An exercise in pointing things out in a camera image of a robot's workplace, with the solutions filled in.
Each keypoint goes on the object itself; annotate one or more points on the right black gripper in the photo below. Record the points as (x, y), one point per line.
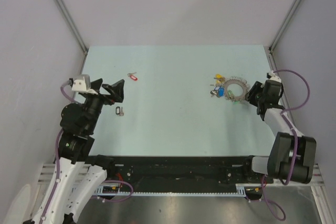
(256, 86)

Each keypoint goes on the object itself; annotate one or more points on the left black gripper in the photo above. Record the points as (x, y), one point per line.
(116, 90)

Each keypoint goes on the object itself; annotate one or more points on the key with black tag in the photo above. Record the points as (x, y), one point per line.
(119, 111)

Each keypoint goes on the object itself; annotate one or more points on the large metal keyring disc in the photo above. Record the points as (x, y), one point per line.
(239, 87)

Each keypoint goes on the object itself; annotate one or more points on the key with blue tag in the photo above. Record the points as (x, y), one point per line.
(218, 91)

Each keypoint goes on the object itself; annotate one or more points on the key with yellow tag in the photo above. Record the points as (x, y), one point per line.
(219, 78)

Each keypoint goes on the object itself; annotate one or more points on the key with green tag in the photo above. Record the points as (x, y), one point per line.
(231, 97)

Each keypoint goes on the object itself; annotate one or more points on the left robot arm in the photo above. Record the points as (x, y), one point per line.
(64, 200)

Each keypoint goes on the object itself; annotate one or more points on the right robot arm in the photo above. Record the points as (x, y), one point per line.
(292, 156)

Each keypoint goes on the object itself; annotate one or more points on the key with red tag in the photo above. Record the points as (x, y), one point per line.
(132, 76)

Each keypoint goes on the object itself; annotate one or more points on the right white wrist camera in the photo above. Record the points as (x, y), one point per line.
(273, 77)

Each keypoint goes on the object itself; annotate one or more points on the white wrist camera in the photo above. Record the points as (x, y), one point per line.
(273, 77)
(82, 84)

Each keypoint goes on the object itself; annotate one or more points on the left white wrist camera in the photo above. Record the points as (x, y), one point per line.
(82, 84)

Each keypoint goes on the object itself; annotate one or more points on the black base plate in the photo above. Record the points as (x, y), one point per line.
(196, 175)

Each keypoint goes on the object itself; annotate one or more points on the slotted cable duct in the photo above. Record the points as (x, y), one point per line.
(239, 191)

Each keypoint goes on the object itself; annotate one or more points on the left frame post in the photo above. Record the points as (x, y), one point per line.
(60, 4)

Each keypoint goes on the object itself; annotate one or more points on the frame post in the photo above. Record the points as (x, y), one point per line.
(285, 23)
(60, 4)

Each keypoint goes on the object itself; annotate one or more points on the right frame post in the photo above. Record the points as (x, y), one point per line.
(285, 23)

